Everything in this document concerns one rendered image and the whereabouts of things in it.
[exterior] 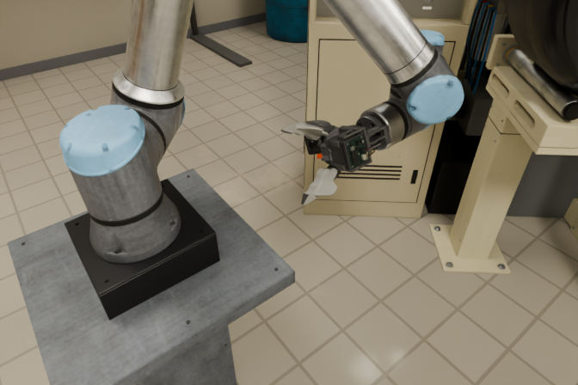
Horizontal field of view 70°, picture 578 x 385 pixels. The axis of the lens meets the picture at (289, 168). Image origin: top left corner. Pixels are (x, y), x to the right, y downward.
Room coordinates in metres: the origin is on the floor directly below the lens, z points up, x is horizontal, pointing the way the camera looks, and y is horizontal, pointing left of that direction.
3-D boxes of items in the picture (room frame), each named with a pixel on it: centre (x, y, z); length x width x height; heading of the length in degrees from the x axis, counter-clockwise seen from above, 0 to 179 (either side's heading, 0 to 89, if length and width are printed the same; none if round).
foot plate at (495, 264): (1.23, -0.77, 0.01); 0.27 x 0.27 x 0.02; 87
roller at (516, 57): (0.98, -0.64, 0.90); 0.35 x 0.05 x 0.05; 177
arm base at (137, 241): (0.66, 0.34, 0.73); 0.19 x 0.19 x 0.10
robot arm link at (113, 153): (0.67, 0.34, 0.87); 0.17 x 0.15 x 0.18; 176
